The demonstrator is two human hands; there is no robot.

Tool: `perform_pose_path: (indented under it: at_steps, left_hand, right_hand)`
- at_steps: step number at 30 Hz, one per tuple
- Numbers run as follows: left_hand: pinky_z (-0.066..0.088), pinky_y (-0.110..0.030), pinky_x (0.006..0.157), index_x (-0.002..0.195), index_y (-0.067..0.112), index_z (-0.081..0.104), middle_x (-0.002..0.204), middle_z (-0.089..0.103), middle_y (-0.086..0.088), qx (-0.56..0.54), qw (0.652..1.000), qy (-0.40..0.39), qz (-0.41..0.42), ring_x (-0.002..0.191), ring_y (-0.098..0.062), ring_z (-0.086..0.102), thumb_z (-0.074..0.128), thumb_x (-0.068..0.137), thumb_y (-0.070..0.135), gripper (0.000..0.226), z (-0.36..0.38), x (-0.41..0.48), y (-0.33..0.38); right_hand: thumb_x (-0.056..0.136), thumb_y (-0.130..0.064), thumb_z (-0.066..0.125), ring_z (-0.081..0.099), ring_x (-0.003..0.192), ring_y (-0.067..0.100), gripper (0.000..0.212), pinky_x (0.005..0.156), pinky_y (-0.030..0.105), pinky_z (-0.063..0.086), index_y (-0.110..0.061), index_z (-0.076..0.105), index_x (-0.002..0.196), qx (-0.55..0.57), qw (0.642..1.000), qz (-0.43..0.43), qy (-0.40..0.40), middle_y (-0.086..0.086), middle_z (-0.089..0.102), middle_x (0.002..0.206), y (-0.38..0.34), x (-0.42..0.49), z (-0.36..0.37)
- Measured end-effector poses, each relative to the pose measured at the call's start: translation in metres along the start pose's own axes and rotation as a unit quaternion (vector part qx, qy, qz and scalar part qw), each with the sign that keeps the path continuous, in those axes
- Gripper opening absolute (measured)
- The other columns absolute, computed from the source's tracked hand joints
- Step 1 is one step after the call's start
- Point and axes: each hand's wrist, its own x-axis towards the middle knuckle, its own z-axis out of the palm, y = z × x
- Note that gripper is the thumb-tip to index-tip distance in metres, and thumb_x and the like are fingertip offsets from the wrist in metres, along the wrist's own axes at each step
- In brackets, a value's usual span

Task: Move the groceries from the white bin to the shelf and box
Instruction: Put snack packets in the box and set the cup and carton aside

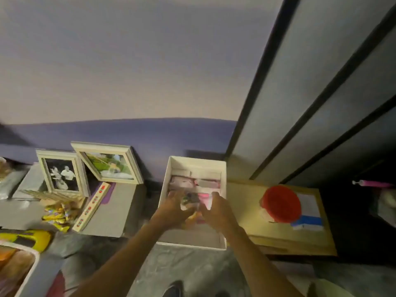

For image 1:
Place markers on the wooden strip red marks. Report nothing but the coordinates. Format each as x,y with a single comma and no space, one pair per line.
91,207

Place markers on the yellow wooden stool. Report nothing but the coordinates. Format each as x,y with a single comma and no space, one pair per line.
247,207

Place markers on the person's left forearm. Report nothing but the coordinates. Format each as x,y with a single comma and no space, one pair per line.
123,262

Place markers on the pink white pen tool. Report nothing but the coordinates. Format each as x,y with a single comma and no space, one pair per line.
372,184

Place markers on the black white photo frame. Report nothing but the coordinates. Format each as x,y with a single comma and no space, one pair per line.
62,176

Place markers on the purple paper sheet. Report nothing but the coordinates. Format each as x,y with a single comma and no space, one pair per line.
109,194

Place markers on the person's right forearm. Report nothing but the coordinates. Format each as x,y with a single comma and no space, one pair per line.
260,266

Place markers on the white snack basket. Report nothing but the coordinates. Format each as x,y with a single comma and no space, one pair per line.
31,272

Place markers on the red plastic bowl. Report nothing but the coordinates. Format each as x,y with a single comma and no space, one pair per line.
281,204

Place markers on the yellow candy wrappers pile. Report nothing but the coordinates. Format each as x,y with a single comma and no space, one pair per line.
57,216

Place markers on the person's left shoe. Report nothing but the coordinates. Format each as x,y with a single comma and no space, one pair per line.
173,289

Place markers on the silver foil packet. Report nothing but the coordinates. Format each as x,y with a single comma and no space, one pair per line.
10,185

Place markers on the person's left hand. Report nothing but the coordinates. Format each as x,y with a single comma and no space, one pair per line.
173,211

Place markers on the orange snack packet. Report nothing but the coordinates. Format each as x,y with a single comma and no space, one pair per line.
7,254

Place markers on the green landscape photo frame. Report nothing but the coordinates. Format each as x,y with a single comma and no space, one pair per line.
109,165

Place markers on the pink stool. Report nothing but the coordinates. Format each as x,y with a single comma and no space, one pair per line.
57,286

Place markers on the grey flat packet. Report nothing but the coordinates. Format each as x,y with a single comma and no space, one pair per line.
32,182

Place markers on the wooden stick rack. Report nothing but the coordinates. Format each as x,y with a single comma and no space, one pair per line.
46,195

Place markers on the white child sandal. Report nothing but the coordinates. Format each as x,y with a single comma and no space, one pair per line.
386,207

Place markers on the person's right hand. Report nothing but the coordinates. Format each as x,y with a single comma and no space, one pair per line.
219,214

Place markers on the white cardboard box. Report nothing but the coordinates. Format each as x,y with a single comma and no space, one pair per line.
198,167

